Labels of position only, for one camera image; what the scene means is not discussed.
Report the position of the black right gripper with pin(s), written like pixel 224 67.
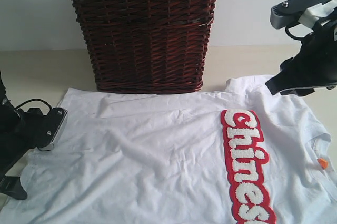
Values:
pixel 313 67

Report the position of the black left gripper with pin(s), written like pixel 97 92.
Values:
pixel 11 185

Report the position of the white t-shirt red lettering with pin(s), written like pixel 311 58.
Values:
pixel 240 155

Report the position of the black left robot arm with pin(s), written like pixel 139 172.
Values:
pixel 13 147

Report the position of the dark red wicker basket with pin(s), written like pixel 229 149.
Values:
pixel 146 46

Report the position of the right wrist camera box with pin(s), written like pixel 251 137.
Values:
pixel 305 12

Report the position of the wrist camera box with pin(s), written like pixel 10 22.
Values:
pixel 305 12
pixel 44 131

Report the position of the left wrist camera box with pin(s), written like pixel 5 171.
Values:
pixel 44 131

